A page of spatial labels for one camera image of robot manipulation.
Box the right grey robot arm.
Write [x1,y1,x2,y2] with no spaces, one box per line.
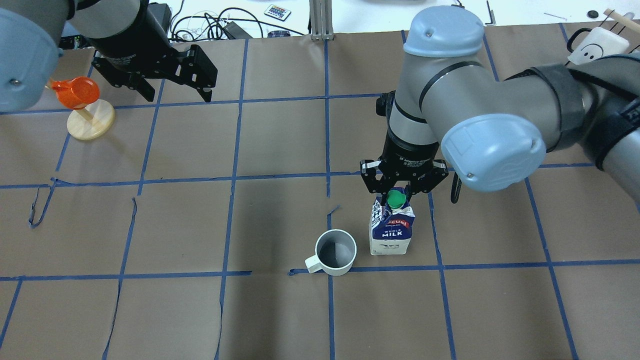
[359,6,639,202]

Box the black power adapter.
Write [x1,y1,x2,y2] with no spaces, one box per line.
[148,2,172,35]

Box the blue white milk carton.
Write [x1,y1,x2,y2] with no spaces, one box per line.
[369,187,415,256]

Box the orange cup on stand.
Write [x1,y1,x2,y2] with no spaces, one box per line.
[50,76,100,110]

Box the white ribbed cup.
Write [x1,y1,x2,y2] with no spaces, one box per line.
[305,228,358,276]

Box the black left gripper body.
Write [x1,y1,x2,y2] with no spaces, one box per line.
[92,44,218,92]

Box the aluminium frame post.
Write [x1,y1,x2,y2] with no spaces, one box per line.
[309,0,335,41]

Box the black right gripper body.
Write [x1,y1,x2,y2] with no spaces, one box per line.
[359,153,450,194]

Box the wooden cup stand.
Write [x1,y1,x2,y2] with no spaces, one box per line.
[46,79,115,141]

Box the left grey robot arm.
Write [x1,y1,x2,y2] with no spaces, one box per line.
[0,0,218,113]

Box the remote control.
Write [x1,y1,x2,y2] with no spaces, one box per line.
[263,4,291,22]

